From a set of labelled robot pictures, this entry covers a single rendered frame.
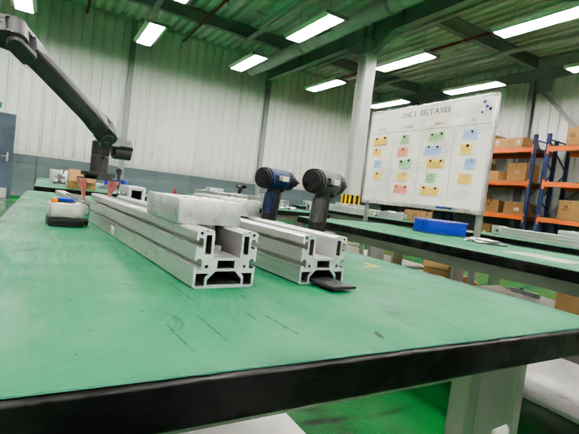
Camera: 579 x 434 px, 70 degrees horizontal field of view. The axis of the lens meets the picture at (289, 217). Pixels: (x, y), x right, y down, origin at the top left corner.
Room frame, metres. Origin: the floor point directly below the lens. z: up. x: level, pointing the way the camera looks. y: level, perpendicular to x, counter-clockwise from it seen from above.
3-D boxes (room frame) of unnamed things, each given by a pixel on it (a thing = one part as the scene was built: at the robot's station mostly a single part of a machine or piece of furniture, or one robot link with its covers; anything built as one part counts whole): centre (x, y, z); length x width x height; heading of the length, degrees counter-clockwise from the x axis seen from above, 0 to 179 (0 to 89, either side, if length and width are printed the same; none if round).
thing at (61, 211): (1.09, 0.58, 0.81); 0.10 x 0.08 x 0.06; 126
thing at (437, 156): (4.02, -1.20, 0.97); 1.50 x 0.50 x 1.95; 31
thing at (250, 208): (1.04, 0.17, 0.87); 0.16 x 0.11 x 0.07; 36
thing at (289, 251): (1.04, 0.17, 0.82); 0.80 x 0.10 x 0.09; 36
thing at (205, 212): (0.73, 0.17, 0.87); 0.16 x 0.11 x 0.07; 36
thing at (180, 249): (0.93, 0.32, 0.82); 0.80 x 0.10 x 0.09; 36
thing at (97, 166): (1.41, 0.67, 0.95); 0.10 x 0.07 x 0.07; 127
